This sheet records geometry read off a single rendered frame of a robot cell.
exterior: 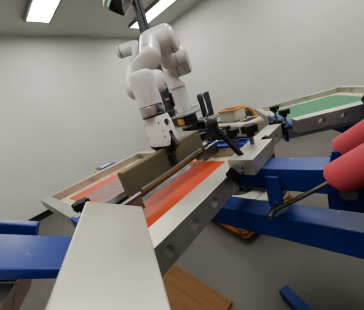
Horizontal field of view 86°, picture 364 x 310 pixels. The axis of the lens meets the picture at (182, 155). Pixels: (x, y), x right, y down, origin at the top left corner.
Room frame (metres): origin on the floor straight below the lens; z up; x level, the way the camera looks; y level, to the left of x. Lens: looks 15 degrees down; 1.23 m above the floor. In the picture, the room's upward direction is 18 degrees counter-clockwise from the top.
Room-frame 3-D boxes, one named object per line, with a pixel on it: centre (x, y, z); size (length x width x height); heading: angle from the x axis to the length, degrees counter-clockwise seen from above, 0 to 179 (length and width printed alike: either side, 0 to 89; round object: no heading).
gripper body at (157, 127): (0.63, 0.05, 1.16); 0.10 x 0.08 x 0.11; 44
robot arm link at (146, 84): (0.66, 0.03, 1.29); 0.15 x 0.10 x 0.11; 167
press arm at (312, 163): (0.38, -0.19, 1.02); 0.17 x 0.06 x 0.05; 44
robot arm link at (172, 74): (1.27, -0.11, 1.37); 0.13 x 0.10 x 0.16; 77
